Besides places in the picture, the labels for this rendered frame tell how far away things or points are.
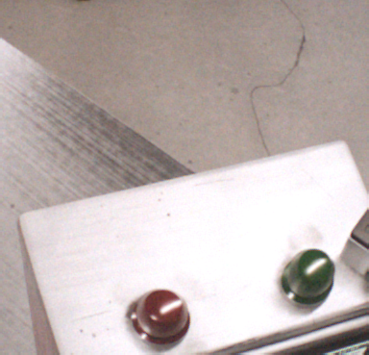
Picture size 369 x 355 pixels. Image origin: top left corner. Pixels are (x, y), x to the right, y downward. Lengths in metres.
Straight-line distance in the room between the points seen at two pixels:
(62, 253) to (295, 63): 1.98
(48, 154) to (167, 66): 1.14
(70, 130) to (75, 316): 0.83
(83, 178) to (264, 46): 1.25
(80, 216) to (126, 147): 0.79
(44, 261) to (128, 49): 1.94
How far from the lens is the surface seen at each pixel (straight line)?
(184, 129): 2.30
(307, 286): 0.47
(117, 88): 2.35
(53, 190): 1.25
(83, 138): 1.29
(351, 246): 0.49
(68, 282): 0.48
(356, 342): 0.51
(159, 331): 0.46
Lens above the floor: 1.91
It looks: 58 degrees down
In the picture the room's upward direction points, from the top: 9 degrees clockwise
